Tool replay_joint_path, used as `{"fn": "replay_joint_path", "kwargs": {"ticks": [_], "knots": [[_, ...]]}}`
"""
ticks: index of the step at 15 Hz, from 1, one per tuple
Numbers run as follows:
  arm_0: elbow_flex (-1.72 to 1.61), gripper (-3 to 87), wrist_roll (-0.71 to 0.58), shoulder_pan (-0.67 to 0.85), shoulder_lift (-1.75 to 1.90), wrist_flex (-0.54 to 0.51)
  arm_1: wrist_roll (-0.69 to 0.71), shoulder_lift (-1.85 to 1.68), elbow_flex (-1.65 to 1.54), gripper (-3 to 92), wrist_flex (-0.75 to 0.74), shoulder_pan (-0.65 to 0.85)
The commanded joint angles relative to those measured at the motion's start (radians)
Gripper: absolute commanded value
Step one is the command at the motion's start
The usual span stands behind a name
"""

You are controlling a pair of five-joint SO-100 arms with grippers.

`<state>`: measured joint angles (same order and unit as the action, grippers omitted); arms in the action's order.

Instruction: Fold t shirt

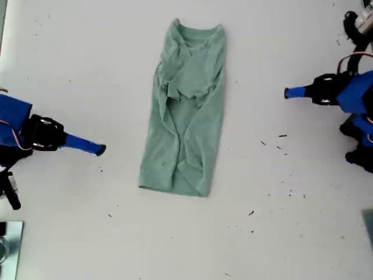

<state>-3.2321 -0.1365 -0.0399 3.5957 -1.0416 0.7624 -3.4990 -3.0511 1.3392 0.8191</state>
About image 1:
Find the green t-shirt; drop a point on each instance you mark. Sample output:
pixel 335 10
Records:
pixel 189 87

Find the black camera stalk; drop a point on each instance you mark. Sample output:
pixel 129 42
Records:
pixel 354 62

